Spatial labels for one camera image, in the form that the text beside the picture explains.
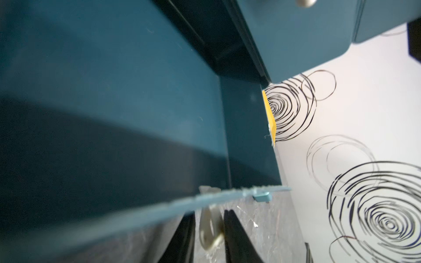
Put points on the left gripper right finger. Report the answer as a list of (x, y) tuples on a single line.
[(238, 246)]

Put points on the teal plug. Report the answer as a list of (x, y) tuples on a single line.
[(265, 197)]

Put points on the yellow cutting board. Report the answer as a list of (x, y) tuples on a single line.
[(271, 119)]

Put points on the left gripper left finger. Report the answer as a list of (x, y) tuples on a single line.
[(182, 245)]

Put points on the teal drawer cabinet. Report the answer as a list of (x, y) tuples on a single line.
[(118, 115)]

